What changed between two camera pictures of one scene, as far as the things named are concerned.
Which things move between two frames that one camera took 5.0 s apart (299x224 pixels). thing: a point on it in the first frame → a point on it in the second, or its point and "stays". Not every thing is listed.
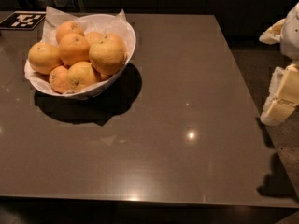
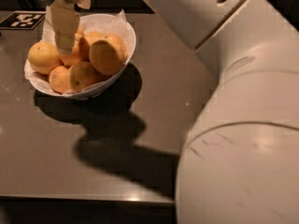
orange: [74, 49] stays
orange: [43, 57] stays
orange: [80, 75] stays
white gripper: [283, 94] → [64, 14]
